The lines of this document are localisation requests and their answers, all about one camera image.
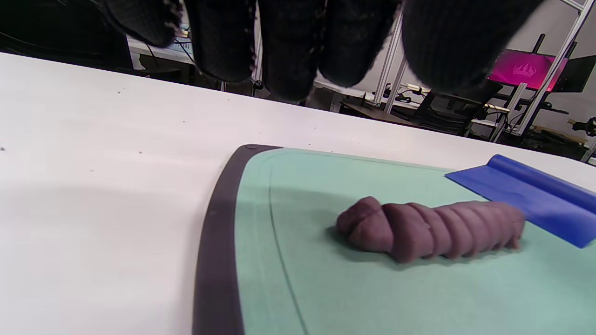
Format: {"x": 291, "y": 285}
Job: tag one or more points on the person's left hand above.
{"x": 288, "y": 46}

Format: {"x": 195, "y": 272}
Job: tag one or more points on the purple plasticine roll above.
{"x": 419, "y": 228}

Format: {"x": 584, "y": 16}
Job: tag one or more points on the blue plastic scraper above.
{"x": 535, "y": 200}

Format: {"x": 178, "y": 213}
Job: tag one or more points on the black office chair right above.
{"x": 447, "y": 116}

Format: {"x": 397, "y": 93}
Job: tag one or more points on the monitor with pink screen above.
{"x": 521, "y": 70}

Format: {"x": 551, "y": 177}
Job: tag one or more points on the green grey cutting board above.
{"x": 372, "y": 298}

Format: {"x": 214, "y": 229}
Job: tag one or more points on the aluminium profile post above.
{"x": 396, "y": 88}
{"x": 382, "y": 79}

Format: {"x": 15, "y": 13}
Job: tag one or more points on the tall aluminium frame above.
{"x": 575, "y": 29}

